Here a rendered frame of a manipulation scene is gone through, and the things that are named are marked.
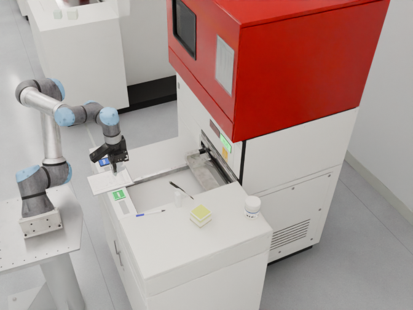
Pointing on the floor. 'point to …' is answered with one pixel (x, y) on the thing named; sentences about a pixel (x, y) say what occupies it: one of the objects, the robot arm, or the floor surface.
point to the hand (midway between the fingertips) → (114, 174)
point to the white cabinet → (252, 272)
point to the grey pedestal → (52, 290)
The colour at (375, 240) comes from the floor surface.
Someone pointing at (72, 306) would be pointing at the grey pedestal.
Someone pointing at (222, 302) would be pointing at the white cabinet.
